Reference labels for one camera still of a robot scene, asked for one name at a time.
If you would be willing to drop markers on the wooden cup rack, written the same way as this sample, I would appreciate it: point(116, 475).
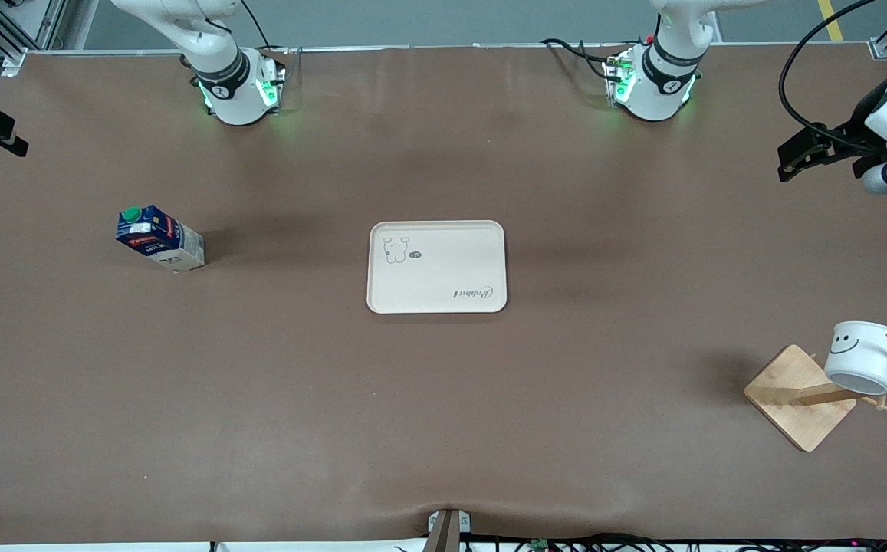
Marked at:
point(796, 406)

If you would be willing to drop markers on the blue milk carton green cap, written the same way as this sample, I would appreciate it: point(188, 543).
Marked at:
point(159, 238)

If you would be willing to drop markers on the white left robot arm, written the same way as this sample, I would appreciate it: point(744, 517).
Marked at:
point(665, 77)

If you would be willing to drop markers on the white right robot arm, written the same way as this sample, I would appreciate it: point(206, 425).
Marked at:
point(221, 73)

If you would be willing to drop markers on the small green circuit board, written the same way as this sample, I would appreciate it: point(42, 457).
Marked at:
point(540, 545)

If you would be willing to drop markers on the beige plastic tray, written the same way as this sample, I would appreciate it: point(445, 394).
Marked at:
point(443, 268)

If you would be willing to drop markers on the table cover sheet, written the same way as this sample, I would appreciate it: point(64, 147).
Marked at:
point(259, 383)

